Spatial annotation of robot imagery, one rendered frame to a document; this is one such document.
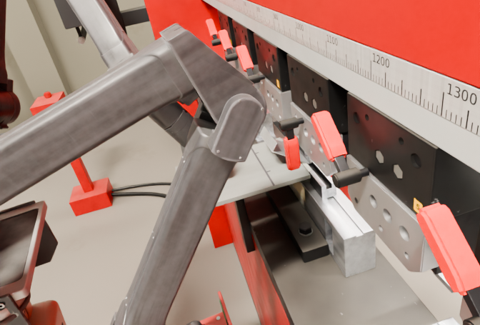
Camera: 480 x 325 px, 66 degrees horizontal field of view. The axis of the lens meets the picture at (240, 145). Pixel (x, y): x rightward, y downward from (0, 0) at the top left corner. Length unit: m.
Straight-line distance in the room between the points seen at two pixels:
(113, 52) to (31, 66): 3.39
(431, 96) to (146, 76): 0.25
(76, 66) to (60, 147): 3.96
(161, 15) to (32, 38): 2.61
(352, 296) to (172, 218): 0.38
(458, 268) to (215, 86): 0.25
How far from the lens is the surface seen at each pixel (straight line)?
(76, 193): 2.78
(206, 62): 0.36
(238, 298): 1.85
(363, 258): 0.72
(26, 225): 0.82
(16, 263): 0.73
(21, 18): 4.02
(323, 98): 0.52
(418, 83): 0.34
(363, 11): 0.40
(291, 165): 0.64
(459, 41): 0.30
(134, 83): 0.37
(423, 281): 1.90
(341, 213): 0.71
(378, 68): 0.39
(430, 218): 0.31
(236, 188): 0.75
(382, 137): 0.41
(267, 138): 0.78
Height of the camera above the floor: 1.44
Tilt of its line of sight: 29 degrees down
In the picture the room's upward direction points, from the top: 11 degrees counter-clockwise
